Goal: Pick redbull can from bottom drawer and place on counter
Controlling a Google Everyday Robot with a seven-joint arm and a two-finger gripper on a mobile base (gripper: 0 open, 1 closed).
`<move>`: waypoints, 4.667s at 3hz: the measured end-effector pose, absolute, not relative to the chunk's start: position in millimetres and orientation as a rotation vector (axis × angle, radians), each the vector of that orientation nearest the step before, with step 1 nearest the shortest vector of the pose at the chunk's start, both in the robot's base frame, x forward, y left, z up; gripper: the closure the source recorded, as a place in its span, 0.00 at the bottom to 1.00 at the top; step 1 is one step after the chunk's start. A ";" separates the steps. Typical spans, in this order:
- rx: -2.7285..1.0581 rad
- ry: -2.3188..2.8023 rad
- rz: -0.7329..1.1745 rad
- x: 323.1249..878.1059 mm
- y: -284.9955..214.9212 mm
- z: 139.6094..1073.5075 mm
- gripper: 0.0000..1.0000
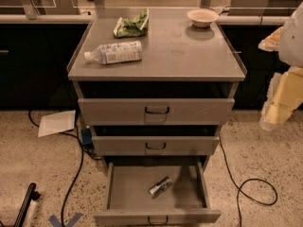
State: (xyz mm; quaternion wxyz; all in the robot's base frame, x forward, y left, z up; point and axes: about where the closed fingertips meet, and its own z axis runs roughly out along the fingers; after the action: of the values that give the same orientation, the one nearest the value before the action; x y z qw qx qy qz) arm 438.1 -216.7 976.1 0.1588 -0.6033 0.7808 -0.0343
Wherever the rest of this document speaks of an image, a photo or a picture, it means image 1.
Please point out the grey bottom drawer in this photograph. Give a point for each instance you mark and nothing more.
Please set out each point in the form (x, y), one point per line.
(127, 201)

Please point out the grey drawer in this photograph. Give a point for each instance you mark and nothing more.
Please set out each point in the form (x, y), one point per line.
(155, 145)
(155, 111)
(127, 201)

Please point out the black stand bar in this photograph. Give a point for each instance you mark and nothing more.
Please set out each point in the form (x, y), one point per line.
(31, 195)

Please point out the green chip bag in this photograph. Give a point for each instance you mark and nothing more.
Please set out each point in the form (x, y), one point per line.
(135, 27)

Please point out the silver redbull can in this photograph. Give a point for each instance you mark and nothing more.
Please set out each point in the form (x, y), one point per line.
(160, 187)

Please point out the white paper sheet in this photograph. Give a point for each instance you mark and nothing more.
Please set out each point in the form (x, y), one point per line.
(57, 122)

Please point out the blue power adapter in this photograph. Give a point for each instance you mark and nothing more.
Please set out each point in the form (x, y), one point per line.
(86, 138)

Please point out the grey middle drawer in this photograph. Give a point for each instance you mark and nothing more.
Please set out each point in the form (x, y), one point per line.
(155, 145)

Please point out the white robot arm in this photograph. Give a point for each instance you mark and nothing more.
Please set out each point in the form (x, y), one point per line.
(291, 40)

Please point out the clear plastic water bottle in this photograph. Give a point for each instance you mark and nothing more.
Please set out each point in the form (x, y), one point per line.
(115, 53)

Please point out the grey top drawer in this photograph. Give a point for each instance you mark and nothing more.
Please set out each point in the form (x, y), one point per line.
(155, 111)

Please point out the dark counter cabinet left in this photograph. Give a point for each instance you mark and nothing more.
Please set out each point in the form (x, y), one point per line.
(33, 65)

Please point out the white paper bowl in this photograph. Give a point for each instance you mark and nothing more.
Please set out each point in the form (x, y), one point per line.
(202, 17)

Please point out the grey metal drawer cabinet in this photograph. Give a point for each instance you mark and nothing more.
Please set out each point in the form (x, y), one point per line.
(179, 60)

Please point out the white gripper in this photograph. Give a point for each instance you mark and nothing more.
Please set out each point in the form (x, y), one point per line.
(293, 44)

